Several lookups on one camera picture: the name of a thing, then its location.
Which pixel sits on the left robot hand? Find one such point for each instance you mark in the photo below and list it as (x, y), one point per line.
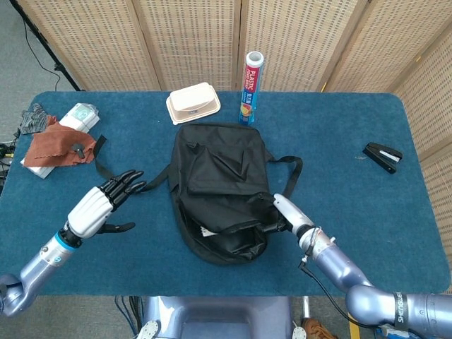
(88, 213)

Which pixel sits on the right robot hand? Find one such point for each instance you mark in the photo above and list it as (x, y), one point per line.
(295, 215)

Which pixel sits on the white spiral notebook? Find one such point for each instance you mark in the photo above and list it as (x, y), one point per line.
(206, 232)

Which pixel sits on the black backpack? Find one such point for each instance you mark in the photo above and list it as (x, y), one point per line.
(219, 166)

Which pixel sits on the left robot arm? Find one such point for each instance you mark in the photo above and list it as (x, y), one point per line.
(39, 261)

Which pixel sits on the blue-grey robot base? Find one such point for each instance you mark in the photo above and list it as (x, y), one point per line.
(219, 318)

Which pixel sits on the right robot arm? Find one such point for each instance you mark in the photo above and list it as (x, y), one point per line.
(423, 307)

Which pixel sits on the small black knob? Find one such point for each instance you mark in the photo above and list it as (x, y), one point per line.
(78, 149)

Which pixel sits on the brown cloth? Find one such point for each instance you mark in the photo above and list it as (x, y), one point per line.
(53, 141)

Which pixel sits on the silver metal pole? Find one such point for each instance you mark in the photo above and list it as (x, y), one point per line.
(306, 307)

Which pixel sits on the white wrapped paper pack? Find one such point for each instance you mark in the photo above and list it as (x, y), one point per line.
(79, 116)

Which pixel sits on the blue felt table cover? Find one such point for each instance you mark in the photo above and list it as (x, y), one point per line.
(335, 123)

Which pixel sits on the black stapler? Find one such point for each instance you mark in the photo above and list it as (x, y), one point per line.
(381, 155)

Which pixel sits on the grey patterned glove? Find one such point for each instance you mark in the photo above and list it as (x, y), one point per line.
(31, 121)

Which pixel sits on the white robot foot plate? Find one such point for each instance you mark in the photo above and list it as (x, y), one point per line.
(299, 333)
(148, 330)

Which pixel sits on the plastic food wrap roll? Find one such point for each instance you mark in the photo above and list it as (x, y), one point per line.
(250, 88)

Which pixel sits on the blue and white box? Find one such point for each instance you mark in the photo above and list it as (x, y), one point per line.
(385, 333)

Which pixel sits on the beige lidded lunch box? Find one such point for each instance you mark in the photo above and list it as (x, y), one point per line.
(192, 102)

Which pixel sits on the black tripod leg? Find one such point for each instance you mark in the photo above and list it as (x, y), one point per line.
(46, 46)

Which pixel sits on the woven wooden folding screen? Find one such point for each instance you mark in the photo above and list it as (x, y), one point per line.
(194, 42)

